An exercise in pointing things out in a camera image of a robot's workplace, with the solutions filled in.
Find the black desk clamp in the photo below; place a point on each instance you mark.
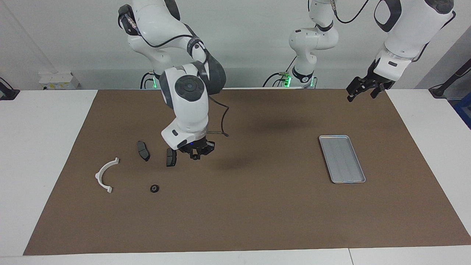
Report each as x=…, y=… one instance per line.
x=9, y=94

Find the small black bearing gear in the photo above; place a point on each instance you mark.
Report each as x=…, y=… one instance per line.
x=195, y=157

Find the silver metal tray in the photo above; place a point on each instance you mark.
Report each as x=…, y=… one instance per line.
x=342, y=158

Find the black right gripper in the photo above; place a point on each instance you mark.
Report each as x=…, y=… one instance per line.
x=200, y=145

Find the large black bearing gear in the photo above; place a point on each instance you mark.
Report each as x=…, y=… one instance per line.
x=154, y=188

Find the blue crate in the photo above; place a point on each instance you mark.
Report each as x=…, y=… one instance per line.
x=465, y=110

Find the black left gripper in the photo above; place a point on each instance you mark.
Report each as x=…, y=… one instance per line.
x=371, y=81

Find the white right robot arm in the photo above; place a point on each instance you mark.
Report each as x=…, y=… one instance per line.
x=187, y=110

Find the brown table mat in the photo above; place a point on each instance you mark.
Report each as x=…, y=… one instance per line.
x=257, y=221

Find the short dark brake pad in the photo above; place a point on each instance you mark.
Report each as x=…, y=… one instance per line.
x=171, y=158

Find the white semicircular bracket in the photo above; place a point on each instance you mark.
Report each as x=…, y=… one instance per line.
x=98, y=176

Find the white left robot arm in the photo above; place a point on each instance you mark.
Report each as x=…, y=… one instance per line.
x=404, y=29

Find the white box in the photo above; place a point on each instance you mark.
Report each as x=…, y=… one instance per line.
x=59, y=81

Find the long dark brake pad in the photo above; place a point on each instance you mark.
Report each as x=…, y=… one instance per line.
x=143, y=151

